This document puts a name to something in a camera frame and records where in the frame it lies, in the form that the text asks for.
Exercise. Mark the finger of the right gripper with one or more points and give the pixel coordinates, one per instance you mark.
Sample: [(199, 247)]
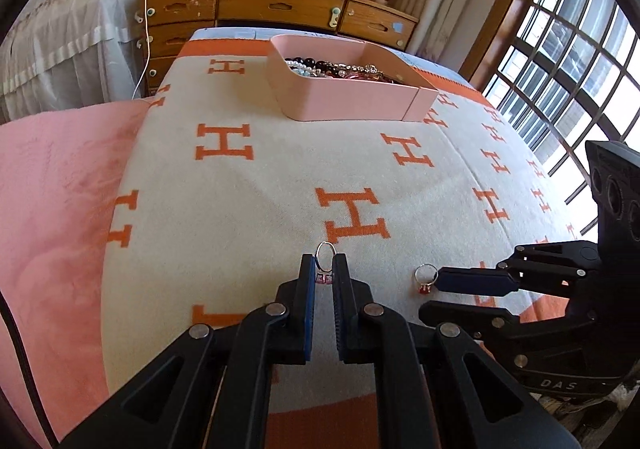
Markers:
[(475, 281), (465, 318)]

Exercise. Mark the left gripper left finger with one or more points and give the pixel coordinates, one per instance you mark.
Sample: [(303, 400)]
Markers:
[(209, 388)]

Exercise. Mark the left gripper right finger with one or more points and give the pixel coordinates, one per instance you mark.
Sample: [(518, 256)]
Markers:
[(435, 387)]

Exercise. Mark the pink jewelry tray box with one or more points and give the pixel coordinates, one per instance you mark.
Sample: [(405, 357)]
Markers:
[(399, 93)]

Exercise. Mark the orange beige H blanket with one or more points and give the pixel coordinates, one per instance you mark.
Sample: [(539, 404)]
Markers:
[(223, 195)]

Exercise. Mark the window with metal grille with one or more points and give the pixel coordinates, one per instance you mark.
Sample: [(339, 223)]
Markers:
[(559, 74)]

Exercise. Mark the pink bed cover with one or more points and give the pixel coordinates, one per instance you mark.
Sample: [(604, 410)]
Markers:
[(60, 176)]

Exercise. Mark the wooden desk with drawers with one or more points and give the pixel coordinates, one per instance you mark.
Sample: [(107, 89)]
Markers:
[(168, 24)]

